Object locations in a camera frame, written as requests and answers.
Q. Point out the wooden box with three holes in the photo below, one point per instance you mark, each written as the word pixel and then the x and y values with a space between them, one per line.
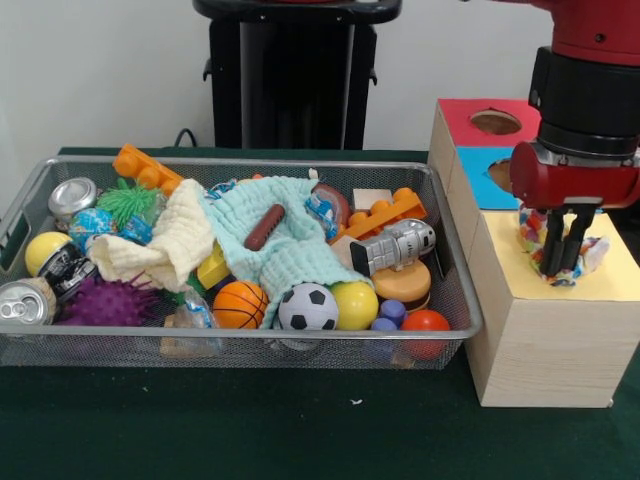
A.
pixel 550 350

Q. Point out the purple spiky ball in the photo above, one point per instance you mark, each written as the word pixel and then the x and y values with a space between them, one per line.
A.
pixel 110 305

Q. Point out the black and white soccer ball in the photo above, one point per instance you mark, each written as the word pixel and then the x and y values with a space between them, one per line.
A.
pixel 308 307

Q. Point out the small orange basketball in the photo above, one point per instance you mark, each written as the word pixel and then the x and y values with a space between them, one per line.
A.
pixel 241 305

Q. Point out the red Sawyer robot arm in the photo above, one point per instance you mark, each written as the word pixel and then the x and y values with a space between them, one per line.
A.
pixel 590 75

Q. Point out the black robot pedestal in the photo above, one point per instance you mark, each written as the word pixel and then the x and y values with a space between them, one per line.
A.
pixel 295 90

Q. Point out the brown toy sausage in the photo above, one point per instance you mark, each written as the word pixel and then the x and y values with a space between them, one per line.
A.
pixel 265 227

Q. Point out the silver mesh bin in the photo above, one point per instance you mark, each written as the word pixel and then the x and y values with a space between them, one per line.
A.
pixel 250 350

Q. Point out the yellow ball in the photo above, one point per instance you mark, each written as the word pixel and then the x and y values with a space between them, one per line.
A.
pixel 356 306

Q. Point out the cream cloth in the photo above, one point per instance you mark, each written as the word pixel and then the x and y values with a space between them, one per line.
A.
pixel 165 245

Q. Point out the colourful patterned cloth scrunchie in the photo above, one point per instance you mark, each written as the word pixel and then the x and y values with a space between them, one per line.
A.
pixel 532 235

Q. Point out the mint green cloth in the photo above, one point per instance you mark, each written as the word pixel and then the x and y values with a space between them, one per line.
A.
pixel 300 250

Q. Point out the silver toy robot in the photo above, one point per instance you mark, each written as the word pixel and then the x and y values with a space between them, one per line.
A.
pixel 395 245

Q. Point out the long orange toy brick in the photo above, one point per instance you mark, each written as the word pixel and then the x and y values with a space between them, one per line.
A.
pixel 145 167

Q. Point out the dark green table cloth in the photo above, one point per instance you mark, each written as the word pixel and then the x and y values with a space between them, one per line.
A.
pixel 250 425

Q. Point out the red ball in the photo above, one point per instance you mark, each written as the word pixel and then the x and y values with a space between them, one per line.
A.
pixel 426 320

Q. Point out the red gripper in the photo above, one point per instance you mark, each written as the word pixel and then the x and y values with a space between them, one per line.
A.
pixel 565 185

